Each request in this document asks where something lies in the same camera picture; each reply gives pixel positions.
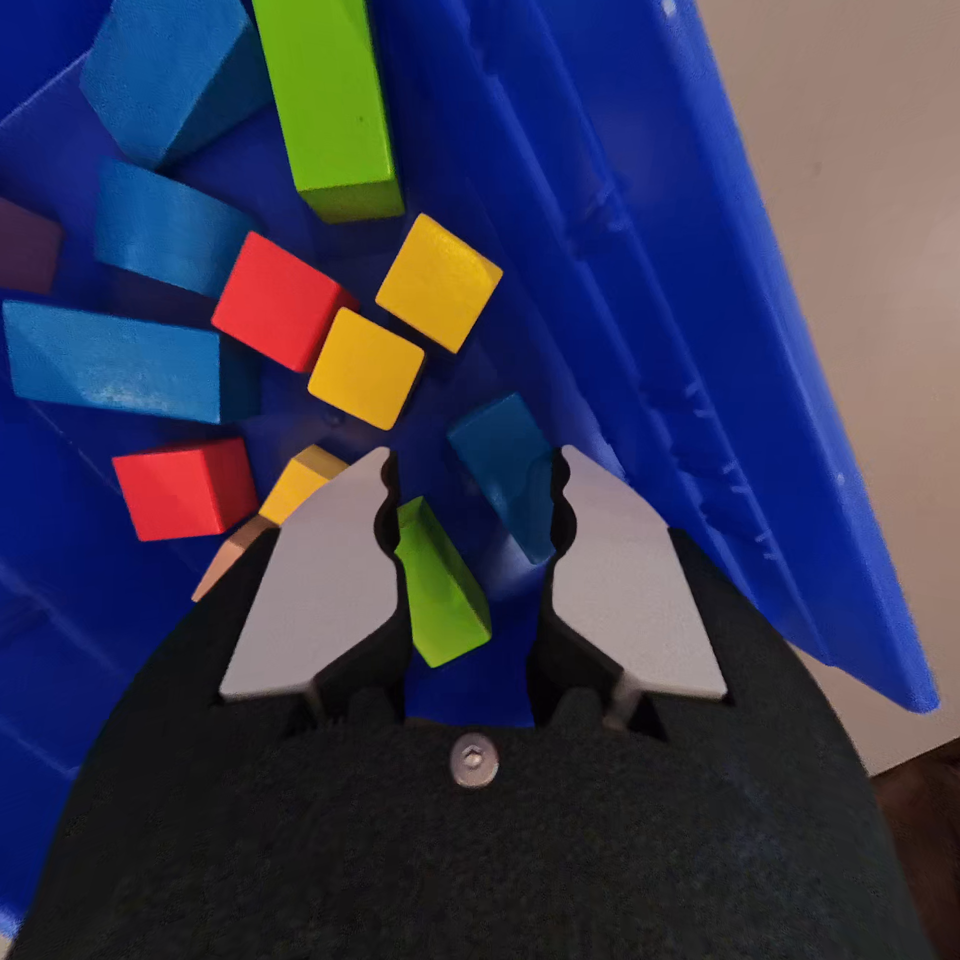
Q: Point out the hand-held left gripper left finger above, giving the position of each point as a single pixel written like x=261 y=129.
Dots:
x=315 y=593

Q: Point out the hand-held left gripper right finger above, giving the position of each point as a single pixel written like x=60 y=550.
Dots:
x=633 y=593

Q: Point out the green wooden block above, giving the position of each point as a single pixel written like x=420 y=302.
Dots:
x=443 y=593

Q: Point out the blue plastic bin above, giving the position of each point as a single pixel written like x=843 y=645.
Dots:
x=675 y=300

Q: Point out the pile of coloured wooden blocks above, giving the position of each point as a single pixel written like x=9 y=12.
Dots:
x=330 y=120

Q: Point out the grey desk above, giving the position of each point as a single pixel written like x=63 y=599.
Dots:
x=870 y=225

